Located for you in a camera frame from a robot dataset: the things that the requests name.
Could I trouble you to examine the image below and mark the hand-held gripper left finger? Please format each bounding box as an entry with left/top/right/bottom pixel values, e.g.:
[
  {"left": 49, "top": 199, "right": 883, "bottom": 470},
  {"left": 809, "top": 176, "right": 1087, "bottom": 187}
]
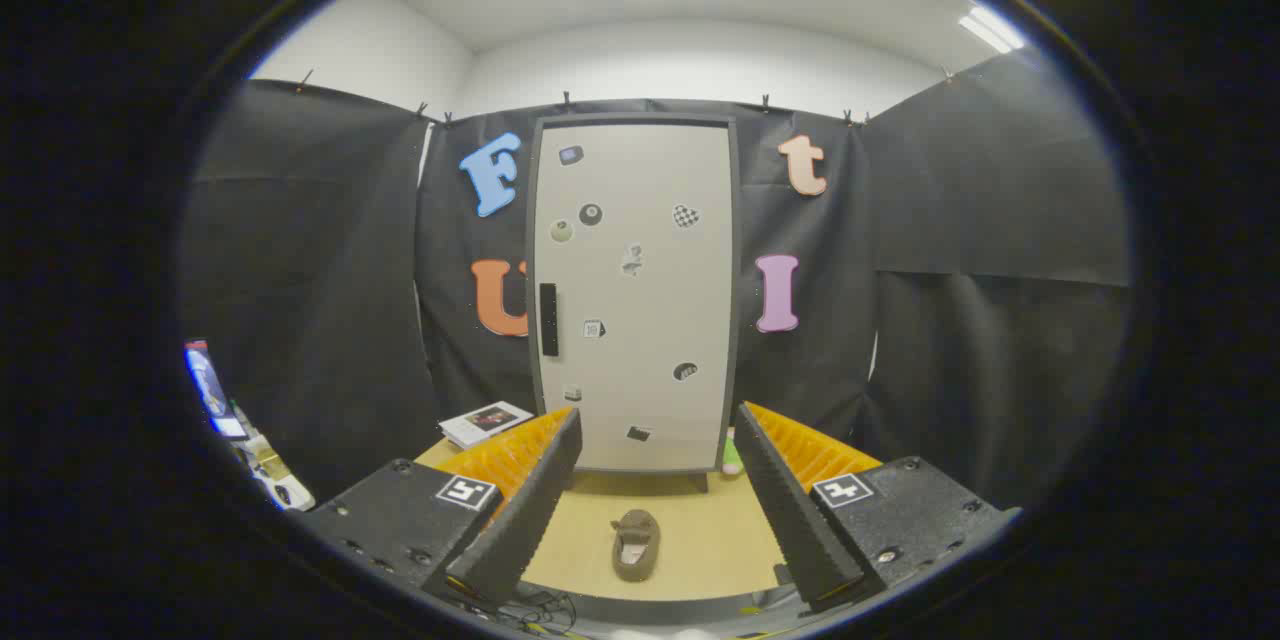
[{"left": 296, "top": 406, "right": 584, "bottom": 607}]

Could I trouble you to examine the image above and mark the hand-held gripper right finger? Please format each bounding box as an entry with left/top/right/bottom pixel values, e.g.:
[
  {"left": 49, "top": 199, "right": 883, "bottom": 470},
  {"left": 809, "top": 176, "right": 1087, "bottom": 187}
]
[{"left": 733, "top": 401, "right": 1023, "bottom": 614}]

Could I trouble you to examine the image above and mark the brown fuzzy slipper shoe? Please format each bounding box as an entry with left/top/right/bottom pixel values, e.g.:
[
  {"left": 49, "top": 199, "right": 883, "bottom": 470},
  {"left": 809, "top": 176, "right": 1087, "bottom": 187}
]
[{"left": 611, "top": 509, "right": 662, "bottom": 583}]

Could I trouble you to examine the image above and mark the grey shoe cabinet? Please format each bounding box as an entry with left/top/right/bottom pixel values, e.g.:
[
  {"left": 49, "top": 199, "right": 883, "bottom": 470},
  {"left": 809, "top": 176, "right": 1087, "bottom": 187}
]
[{"left": 525, "top": 113, "right": 743, "bottom": 493}]

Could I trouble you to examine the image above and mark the white boxed book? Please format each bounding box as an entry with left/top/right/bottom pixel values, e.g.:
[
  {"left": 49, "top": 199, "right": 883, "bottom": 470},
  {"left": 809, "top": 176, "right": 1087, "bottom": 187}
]
[{"left": 438, "top": 401, "right": 535, "bottom": 450}]

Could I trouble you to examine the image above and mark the pile of small desk items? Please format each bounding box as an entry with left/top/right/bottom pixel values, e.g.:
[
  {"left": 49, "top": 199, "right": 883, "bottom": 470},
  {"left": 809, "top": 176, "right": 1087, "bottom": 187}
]
[{"left": 235, "top": 405, "right": 316, "bottom": 511}]

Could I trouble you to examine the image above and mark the black backdrop cloth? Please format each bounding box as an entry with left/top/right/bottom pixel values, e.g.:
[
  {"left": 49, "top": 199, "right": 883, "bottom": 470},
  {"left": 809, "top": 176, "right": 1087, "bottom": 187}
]
[{"left": 180, "top": 50, "right": 1136, "bottom": 511}]

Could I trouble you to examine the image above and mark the blue lit screen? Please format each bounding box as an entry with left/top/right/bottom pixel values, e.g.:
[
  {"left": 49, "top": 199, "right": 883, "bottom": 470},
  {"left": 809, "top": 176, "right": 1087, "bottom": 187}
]
[{"left": 184, "top": 340, "right": 248, "bottom": 441}]

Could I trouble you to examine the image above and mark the small ceiling light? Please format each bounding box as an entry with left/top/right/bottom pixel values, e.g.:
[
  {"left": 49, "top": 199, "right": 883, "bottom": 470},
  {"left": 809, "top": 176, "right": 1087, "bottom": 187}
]
[{"left": 958, "top": 6, "right": 1027, "bottom": 55}]

